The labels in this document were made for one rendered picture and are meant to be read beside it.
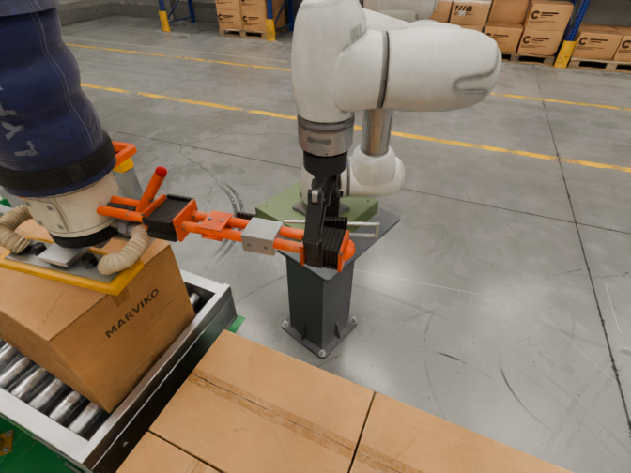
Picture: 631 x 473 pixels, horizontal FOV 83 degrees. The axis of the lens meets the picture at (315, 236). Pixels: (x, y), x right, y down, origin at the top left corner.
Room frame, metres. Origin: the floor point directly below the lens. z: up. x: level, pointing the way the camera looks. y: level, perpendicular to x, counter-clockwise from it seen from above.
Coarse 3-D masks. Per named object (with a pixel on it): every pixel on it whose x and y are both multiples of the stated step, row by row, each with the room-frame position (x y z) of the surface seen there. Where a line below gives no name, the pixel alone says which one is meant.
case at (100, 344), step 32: (32, 224) 0.94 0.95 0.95; (160, 256) 0.80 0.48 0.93; (0, 288) 0.66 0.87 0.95; (32, 288) 0.66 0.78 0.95; (64, 288) 0.66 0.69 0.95; (128, 288) 0.69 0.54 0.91; (160, 288) 0.76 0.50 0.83; (0, 320) 0.63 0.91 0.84; (32, 320) 0.55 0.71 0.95; (64, 320) 0.55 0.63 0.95; (96, 320) 0.59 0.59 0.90; (128, 320) 0.65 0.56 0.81; (160, 320) 0.73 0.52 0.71; (32, 352) 0.62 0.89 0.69; (64, 352) 0.50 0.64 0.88; (96, 352) 0.55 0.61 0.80; (128, 352) 0.61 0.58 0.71; (160, 352) 0.68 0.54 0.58; (96, 384) 0.51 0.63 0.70; (128, 384) 0.57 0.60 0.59
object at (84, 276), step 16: (32, 240) 0.67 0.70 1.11; (48, 240) 0.67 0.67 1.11; (0, 256) 0.61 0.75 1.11; (16, 256) 0.61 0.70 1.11; (32, 256) 0.61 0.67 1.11; (96, 256) 0.61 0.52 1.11; (32, 272) 0.57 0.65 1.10; (48, 272) 0.56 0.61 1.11; (64, 272) 0.56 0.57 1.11; (80, 272) 0.56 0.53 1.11; (96, 272) 0.56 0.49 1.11; (128, 272) 0.56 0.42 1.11; (96, 288) 0.52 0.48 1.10; (112, 288) 0.52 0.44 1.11
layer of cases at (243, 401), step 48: (240, 336) 0.78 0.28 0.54; (192, 384) 0.59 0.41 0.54; (240, 384) 0.59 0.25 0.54; (288, 384) 0.59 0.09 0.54; (336, 384) 0.59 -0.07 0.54; (192, 432) 0.44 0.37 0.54; (240, 432) 0.44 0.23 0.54; (288, 432) 0.44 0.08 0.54; (336, 432) 0.44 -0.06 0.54; (384, 432) 0.44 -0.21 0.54; (432, 432) 0.44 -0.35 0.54
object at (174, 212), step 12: (156, 204) 0.64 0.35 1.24; (168, 204) 0.65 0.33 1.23; (180, 204) 0.65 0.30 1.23; (192, 204) 0.64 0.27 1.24; (144, 216) 0.60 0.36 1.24; (156, 216) 0.61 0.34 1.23; (168, 216) 0.61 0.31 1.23; (180, 216) 0.60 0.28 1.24; (156, 228) 0.59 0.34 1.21; (168, 228) 0.57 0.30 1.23; (180, 228) 0.58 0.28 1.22; (168, 240) 0.58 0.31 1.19; (180, 240) 0.58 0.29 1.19
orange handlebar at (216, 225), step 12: (120, 144) 0.96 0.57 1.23; (132, 144) 0.96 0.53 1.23; (120, 156) 0.89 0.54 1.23; (132, 204) 0.67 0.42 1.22; (108, 216) 0.64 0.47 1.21; (120, 216) 0.63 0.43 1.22; (132, 216) 0.62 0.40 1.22; (192, 216) 0.62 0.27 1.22; (204, 216) 0.62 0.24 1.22; (216, 216) 0.61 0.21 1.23; (228, 216) 0.61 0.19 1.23; (192, 228) 0.58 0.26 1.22; (204, 228) 0.57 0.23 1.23; (216, 228) 0.57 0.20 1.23; (228, 228) 0.60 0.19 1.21; (240, 228) 0.59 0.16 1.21; (288, 228) 0.57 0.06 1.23; (240, 240) 0.55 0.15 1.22; (276, 240) 0.54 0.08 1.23; (288, 240) 0.54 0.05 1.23; (348, 240) 0.54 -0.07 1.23; (348, 252) 0.50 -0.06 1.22
